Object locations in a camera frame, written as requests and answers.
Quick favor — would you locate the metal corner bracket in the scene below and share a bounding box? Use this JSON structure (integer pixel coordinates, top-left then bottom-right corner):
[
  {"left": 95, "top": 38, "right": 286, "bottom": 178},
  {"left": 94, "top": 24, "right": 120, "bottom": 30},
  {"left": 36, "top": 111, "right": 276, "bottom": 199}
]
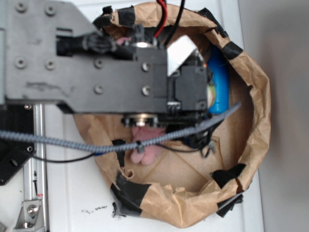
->
[{"left": 14, "top": 200, "right": 45, "bottom": 232}]

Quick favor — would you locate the grey braided cable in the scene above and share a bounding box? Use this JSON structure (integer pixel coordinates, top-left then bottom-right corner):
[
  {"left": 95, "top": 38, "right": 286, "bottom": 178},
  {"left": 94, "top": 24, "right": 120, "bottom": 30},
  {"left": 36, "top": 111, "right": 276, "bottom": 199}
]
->
[{"left": 0, "top": 102, "right": 242, "bottom": 154}]

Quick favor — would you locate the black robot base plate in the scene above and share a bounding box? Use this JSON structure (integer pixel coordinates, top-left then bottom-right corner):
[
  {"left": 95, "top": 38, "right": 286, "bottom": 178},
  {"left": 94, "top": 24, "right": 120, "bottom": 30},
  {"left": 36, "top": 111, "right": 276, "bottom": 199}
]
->
[{"left": 0, "top": 104, "right": 36, "bottom": 186}]

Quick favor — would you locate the aluminium extrusion rail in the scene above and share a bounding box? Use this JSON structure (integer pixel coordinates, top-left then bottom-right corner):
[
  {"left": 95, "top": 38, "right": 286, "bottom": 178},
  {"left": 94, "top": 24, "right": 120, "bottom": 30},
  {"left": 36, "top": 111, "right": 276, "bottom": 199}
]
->
[{"left": 23, "top": 104, "right": 49, "bottom": 232}]

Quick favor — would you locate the thin black wire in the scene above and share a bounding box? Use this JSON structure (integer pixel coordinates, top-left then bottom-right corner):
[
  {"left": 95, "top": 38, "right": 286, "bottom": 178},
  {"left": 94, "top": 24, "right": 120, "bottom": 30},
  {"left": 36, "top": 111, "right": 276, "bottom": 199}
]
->
[{"left": 31, "top": 135, "right": 215, "bottom": 163}]

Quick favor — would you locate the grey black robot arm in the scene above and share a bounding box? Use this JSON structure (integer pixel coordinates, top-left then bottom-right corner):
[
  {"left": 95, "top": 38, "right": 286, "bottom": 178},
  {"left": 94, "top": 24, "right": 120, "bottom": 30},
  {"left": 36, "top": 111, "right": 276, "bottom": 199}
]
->
[{"left": 0, "top": 0, "right": 209, "bottom": 126}]

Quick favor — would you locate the blue plastic bottle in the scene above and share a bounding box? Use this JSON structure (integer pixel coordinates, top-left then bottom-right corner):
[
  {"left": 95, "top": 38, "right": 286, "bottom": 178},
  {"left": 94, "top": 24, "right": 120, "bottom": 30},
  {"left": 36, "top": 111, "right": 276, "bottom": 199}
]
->
[{"left": 208, "top": 45, "right": 229, "bottom": 114}]

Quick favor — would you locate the navy blue rope toy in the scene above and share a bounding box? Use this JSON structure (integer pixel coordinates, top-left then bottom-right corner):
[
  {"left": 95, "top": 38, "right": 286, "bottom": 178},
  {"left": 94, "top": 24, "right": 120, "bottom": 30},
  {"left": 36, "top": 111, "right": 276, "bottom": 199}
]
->
[{"left": 182, "top": 131, "right": 211, "bottom": 149}]

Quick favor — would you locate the green plush animal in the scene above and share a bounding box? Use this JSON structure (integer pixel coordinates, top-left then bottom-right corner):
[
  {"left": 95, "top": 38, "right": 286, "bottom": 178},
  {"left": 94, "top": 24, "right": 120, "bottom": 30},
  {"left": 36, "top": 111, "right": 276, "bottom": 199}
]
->
[{"left": 207, "top": 85, "right": 216, "bottom": 108}]

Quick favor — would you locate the red wire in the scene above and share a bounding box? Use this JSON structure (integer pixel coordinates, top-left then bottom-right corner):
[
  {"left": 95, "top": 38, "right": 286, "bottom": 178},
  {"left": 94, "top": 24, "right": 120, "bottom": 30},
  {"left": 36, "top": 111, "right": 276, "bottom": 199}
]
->
[{"left": 154, "top": 0, "right": 168, "bottom": 39}]

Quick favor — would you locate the pink plush bunny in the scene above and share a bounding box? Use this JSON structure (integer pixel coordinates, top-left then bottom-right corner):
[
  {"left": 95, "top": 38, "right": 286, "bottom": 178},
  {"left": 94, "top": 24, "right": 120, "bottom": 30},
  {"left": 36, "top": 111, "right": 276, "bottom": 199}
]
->
[{"left": 130, "top": 126, "right": 166, "bottom": 165}]

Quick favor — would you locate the brown paper bag bin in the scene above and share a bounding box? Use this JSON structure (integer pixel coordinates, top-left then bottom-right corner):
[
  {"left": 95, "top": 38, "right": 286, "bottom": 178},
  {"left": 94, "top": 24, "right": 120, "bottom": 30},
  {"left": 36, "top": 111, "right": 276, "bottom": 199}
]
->
[{"left": 72, "top": 2, "right": 271, "bottom": 229}]

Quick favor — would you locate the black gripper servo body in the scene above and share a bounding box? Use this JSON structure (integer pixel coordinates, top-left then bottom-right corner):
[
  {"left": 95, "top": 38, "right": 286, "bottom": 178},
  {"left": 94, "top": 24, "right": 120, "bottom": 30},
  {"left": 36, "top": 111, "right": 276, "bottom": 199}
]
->
[{"left": 166, "top": 35, "right": 209, "bottom": 121}]

